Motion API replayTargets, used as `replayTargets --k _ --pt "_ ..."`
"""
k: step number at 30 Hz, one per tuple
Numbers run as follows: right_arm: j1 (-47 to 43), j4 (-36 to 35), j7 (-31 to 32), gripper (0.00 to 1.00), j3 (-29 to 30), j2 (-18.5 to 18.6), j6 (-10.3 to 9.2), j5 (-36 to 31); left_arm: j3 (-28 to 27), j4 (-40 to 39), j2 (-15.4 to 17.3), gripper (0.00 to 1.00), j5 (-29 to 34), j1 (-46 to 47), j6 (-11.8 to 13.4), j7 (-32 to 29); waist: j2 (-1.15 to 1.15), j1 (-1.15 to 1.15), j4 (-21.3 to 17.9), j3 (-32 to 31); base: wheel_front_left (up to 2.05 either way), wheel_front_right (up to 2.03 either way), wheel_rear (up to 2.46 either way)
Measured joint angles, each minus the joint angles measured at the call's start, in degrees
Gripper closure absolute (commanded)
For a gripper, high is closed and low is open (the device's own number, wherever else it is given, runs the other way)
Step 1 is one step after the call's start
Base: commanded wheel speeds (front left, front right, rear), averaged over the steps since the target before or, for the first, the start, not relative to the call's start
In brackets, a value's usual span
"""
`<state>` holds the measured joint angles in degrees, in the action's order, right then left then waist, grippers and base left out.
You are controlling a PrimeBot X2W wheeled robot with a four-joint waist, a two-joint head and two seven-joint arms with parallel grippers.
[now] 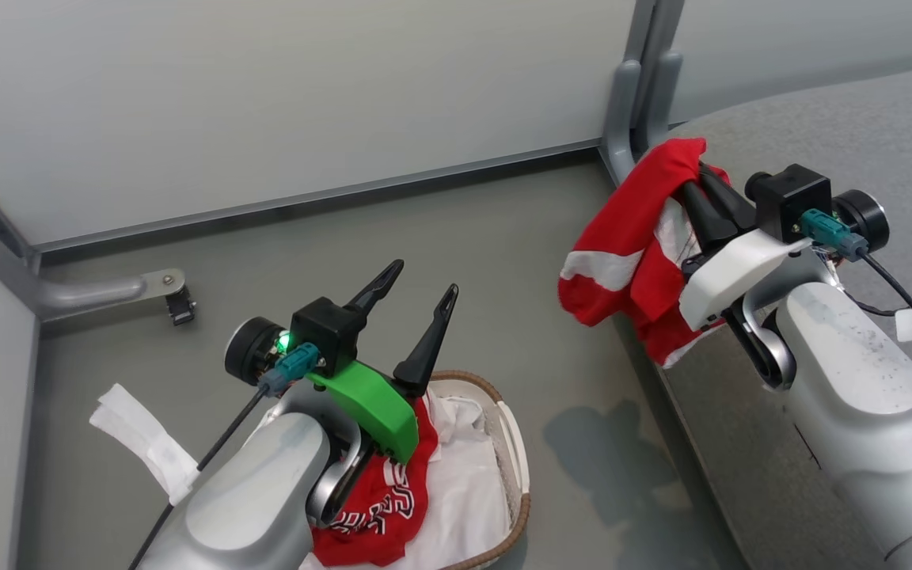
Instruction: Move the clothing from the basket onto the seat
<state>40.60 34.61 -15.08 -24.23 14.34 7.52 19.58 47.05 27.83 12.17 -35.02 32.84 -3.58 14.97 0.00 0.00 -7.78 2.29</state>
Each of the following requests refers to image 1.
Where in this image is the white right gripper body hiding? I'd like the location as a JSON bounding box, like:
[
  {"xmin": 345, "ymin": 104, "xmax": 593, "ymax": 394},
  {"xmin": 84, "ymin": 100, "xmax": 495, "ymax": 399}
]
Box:
[{"xmin": 678, "ymin": 228, "xmax": 813, "ymax": 333}]

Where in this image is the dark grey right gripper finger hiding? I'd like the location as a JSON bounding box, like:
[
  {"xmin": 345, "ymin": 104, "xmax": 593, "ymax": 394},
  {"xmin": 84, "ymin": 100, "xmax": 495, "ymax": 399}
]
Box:
[
  {"xmin": 681, "ymin": 180, "xmax": 739, "ymax": 256},
  {"xmin": 697, "ymin": 161, "xmax": 758, "ymax": 232}
]

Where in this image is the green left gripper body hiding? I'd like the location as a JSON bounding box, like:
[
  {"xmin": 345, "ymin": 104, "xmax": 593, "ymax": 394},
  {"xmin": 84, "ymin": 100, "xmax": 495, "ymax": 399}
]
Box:
[{"xmin": 305, "ymin": 359, "xmax": 420, "ymax": 465}]

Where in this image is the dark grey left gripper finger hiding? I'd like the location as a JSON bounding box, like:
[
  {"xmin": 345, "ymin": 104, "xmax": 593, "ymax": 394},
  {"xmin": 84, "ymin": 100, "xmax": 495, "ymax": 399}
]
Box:
[
  {"xmin": 393, "ymin": 284, "xmax": 460, "ymax": 397},
  {"xmin": 343, "ymin": 259, "xmax": 406, "ymax": 332}
]

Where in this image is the red garment with white band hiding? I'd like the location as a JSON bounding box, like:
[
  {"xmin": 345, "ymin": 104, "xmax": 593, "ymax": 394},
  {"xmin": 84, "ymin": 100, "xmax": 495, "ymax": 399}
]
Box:
[{"xmin": 557, "ymin": 138, "xmax": 735, "ymax": 370}]

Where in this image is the red garment with white lettering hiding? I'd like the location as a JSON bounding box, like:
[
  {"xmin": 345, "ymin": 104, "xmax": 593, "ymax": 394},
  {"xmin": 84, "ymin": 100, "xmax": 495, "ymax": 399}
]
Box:
[{"xmin": 310, "ymin": 396, "xmax": 442, "ymax": 568}]

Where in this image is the white cloth strip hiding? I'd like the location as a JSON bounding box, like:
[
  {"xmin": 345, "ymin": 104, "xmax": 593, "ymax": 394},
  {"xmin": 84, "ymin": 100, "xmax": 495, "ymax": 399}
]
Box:
[{"xmin": 89, "ymin": 383, "xmax": 200, "ymax": 507}]

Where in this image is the white basket with brown rim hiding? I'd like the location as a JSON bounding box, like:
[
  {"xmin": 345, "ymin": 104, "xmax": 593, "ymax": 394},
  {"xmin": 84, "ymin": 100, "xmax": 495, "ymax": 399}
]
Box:
[{"xmin": 423, "ymin": 370, "xmax": 533, "ymax": 570}]

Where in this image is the white cloth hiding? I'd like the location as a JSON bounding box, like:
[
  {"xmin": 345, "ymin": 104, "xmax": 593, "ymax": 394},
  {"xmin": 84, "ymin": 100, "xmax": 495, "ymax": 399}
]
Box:
[{"xmin": 298, "ymin": 386, "xmax": 514, "ymax": 570}]

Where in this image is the grey fabric sofa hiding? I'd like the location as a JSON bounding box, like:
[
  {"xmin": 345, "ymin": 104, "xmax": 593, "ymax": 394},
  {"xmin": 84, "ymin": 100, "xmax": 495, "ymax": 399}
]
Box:
[{"xmin": 613, "ymin": 62, "xmax": 912, "ymax": 570}]

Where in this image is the black caster wheel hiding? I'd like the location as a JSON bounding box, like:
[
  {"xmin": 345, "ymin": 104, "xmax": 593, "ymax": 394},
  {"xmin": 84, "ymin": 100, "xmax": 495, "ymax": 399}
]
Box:
[{"xmin": 165, "ymin": 286, "xmax": 198, "ymax": 327}]

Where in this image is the grey partition leg with foot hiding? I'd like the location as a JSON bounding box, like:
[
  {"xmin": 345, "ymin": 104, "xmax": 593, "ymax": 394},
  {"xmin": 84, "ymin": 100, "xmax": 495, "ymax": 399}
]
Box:
[{"xmin": 0, "ymin": 158, "xmax": 187, "ymax": 322}]

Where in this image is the black cable with teal plug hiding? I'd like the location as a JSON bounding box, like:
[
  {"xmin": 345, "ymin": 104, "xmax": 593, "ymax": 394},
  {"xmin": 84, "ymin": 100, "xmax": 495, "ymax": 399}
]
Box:
[
  {"xmin": 127, "ymin": 341, "xmax": 321, "ymax": 570},
  {"xmin": 800, "ymin": 209, "xmax": 912, "ymax": 390}
]

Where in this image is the grey partition bottom rail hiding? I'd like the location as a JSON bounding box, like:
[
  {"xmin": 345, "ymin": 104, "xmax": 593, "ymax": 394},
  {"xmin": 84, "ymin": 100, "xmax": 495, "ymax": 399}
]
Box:
[{"xmin": 32, "ymin": 139, "xmax": 604, "ymax": 256}]

